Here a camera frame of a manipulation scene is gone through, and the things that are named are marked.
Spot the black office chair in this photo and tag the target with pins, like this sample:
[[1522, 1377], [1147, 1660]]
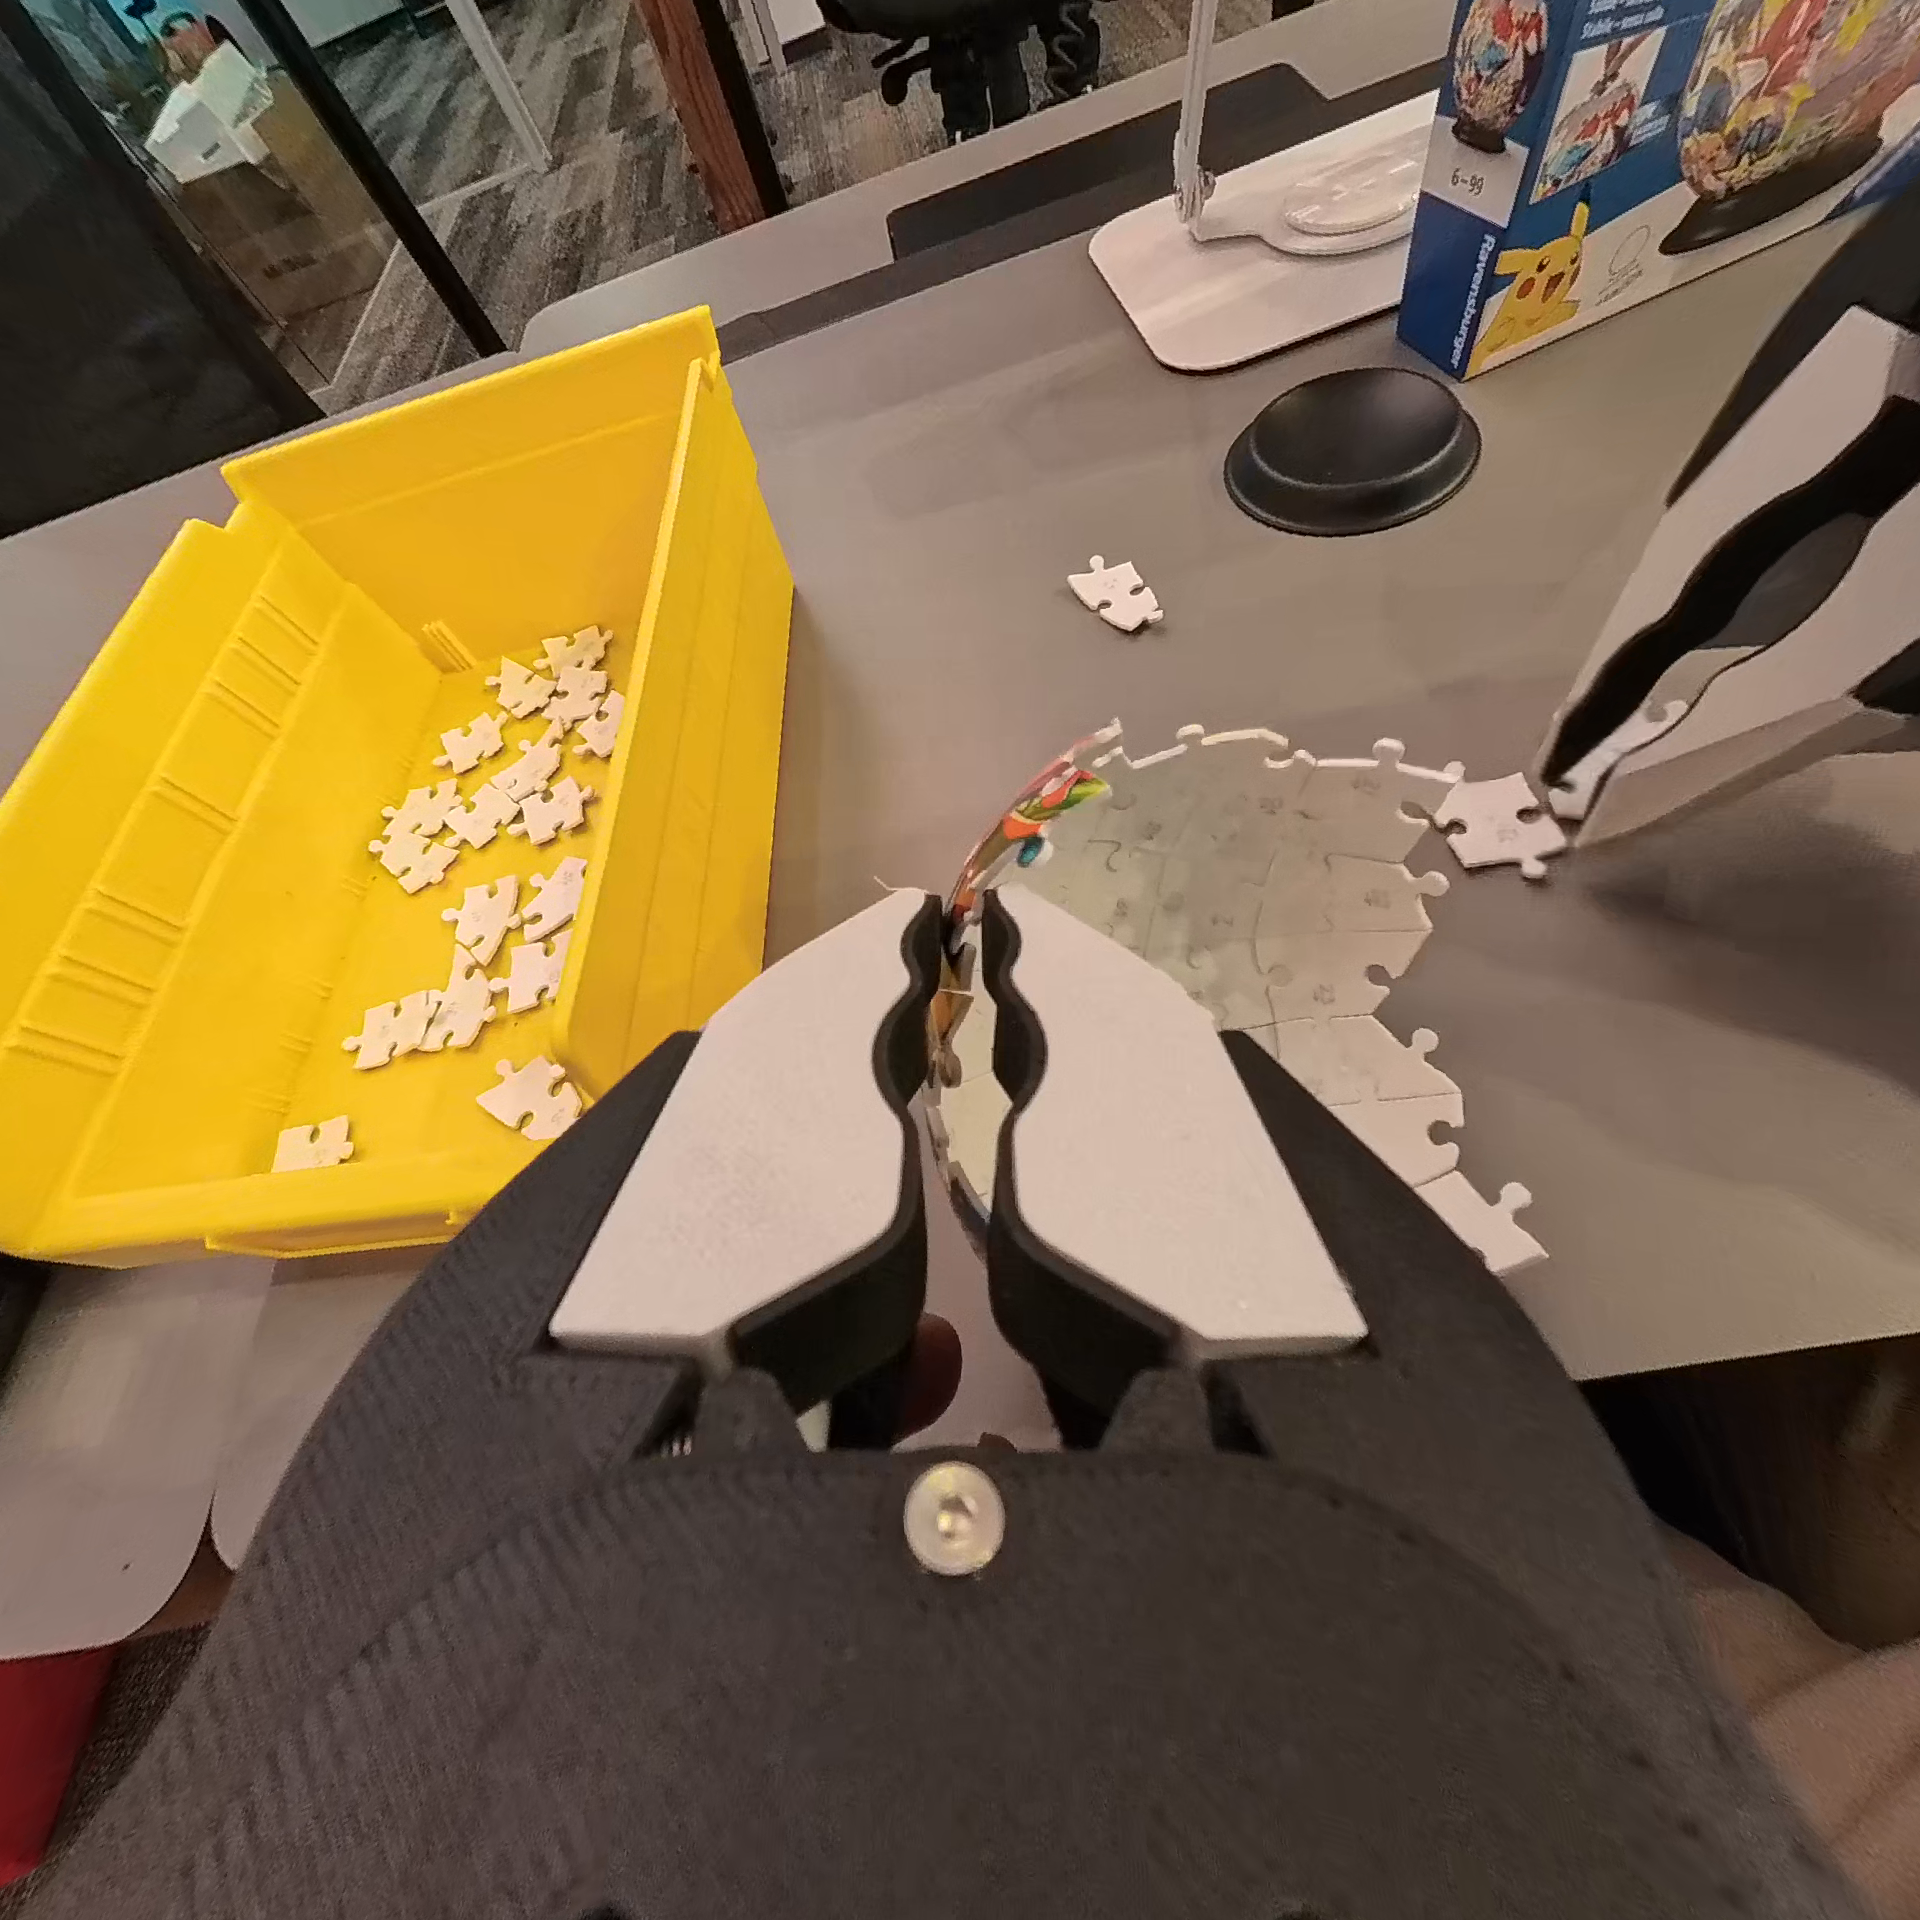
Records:
[[961, 66]]

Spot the yellow plastic bin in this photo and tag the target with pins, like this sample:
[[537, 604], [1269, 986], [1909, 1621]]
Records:
[[165, 856]]

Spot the black framed glass partition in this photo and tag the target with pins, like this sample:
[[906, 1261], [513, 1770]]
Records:
[[107, 299]]

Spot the white rounded object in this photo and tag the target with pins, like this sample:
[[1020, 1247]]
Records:
[[1245, 283]]

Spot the brown wooden post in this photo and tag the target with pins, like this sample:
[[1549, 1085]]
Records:
[[715, 106]]

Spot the red object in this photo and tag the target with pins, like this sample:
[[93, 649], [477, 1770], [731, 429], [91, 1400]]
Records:
[[44, 1755]]

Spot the pale grey cardboard sheet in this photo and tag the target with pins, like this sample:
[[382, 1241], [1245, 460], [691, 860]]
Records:
[[107, 1440]]

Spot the white loose puzzle piece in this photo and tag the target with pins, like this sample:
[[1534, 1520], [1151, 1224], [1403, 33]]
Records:
[[1119, 593]]

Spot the blue puzzle box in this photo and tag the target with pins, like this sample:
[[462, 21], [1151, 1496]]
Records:
[[1577, 225]]

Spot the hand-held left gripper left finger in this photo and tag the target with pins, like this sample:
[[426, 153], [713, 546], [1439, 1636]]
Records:
[[735, 1171]]

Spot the white cardboard box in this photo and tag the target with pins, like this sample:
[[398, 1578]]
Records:
[[211, 112]]

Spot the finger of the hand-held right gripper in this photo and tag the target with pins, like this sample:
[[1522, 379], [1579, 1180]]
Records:
[[1770, 735], [1786, 434]]

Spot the black round ball stand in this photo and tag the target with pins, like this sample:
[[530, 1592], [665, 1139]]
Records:
[[1350, 451]]

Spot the partly built puzzle ball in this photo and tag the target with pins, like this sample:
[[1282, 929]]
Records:
[[1307, 930]]

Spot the pile of white puzzle pieces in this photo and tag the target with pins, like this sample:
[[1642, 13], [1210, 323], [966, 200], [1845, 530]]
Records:
[[487, 914]]

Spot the white puzzle piece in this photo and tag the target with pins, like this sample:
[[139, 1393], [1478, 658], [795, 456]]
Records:
[[1119, 593], [1500, 820]]

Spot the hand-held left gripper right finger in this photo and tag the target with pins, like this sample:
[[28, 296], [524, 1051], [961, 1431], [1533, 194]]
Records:
[[1186, 1185]]

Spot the person's left hand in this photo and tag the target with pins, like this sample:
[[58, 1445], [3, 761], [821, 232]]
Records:
[[938, 1380]]

